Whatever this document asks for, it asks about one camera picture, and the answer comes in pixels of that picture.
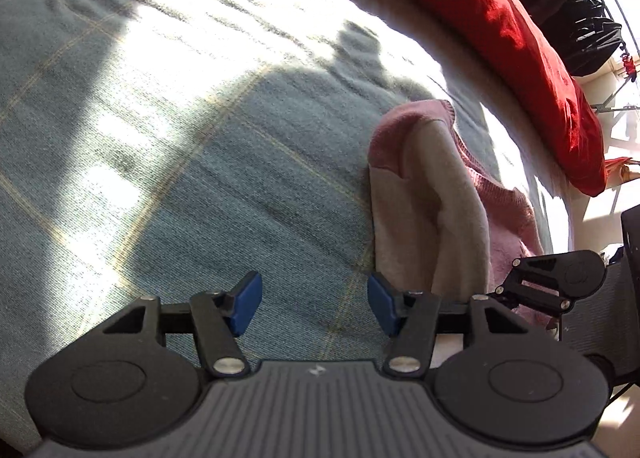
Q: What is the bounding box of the pink and white sweater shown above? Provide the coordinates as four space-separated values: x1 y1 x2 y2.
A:
367 100 561 333

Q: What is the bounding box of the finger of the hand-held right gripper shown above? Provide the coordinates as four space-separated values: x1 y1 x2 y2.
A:
492 255 572 315

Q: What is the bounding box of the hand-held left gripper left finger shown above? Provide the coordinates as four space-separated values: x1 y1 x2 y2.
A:
102 270 264 379

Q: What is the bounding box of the red quilt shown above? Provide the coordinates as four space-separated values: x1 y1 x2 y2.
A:
400 0 608 196

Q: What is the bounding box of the metal drying rack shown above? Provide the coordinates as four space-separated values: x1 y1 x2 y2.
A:
552 0 640 113

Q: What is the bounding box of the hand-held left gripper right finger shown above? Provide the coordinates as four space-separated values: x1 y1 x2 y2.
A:
366 272 538 379

